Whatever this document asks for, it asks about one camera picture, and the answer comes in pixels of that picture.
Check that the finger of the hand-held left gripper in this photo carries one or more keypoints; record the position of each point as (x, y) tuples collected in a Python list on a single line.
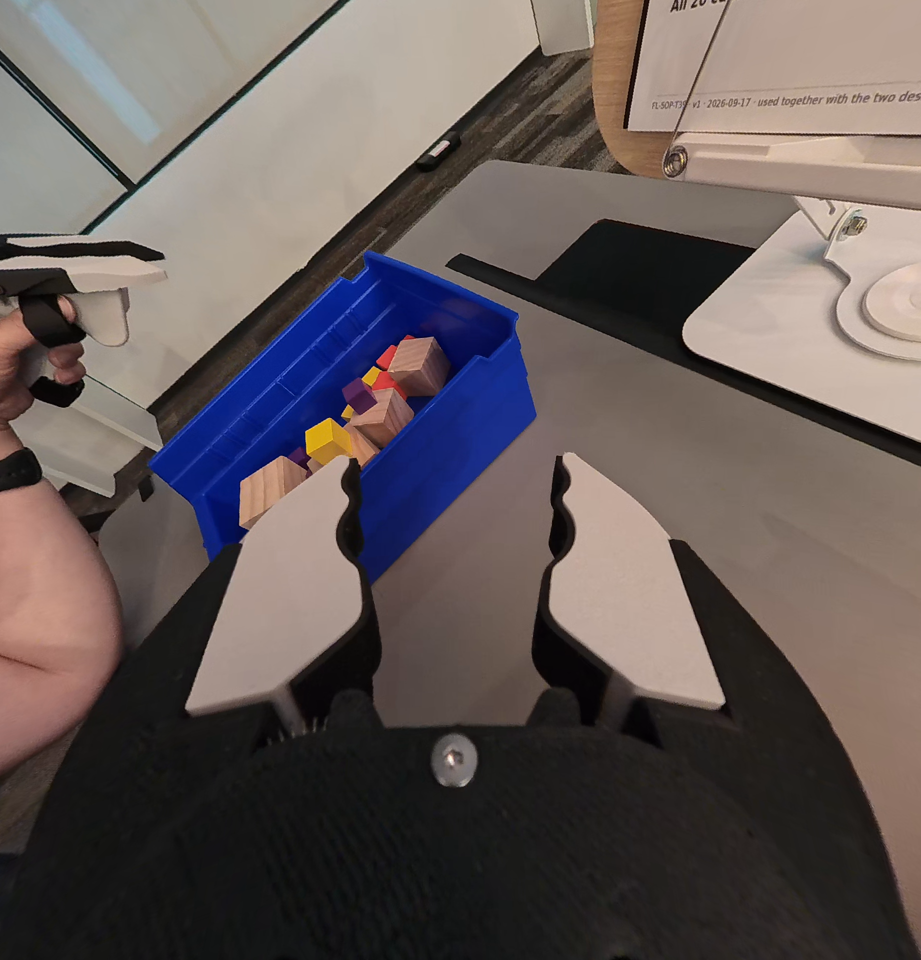
[(108, 276), (48, 243)]

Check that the person's left hand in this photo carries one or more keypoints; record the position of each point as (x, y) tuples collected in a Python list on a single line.
[(3, 367)]

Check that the blue plastic box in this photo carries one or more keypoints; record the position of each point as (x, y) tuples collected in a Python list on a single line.
[(460, 450)]

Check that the pile of wooden cubes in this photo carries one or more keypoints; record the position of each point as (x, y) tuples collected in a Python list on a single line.
[(415, 364)]

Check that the small black floor device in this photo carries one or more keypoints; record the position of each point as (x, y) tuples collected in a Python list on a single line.
[(439, 150)]

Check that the window with roller blinds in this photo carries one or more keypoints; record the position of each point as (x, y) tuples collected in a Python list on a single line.
[(168, 67)]

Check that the person's left forearm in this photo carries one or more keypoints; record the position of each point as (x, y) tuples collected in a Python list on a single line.
[(40, 637)]

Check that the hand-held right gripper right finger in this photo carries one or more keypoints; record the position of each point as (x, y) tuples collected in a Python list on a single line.
[(625, 600)]

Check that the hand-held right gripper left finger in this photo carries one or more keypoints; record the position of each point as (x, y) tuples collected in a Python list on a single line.
[(280, 600)]

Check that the instruction sheet on stand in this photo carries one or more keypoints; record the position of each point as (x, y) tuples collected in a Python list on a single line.
[(768, 315)]

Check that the black wrist band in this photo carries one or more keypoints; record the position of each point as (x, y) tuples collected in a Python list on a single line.
[(10, 472)]

